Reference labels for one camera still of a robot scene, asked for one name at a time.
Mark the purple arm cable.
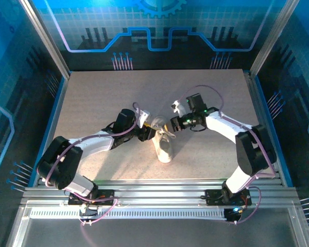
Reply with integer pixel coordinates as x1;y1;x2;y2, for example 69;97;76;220
177;85;276;226
44;102;142;227

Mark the black control board with leds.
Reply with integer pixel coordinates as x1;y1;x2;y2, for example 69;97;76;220
224;206;245;222

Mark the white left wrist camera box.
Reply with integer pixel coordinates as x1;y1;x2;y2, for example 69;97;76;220
138;110;151;127

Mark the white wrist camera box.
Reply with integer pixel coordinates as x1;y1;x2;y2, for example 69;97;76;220
138;110;151;127
170;100;187;118

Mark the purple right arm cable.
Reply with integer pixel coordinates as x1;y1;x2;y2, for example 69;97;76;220
177;85;276;226

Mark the white canvas shoe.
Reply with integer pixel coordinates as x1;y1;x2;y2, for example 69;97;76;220
151;115;176;163

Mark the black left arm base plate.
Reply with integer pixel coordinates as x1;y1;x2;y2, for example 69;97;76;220
67;189;116;206

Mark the aluminium side rail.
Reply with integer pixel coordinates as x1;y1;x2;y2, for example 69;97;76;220
243;71;284;186

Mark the white slotted cable duct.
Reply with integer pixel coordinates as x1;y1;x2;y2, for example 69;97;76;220
29;207;229;220

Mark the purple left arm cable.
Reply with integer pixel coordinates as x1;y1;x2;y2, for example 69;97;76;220
44;102;142;227

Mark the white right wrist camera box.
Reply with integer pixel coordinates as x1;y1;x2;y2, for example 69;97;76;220
170;100;187;118

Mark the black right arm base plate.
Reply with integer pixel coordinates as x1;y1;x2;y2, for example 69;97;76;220
204;189;252;206

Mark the grey metal base tray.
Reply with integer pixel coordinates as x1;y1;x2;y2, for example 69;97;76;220
6;205;309;247

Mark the aluminium frame post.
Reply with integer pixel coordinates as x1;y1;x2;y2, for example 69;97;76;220
249;0;301;77
18;0;72;80

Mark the aluminium mounting rail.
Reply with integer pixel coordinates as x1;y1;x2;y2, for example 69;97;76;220
20;179;301;206

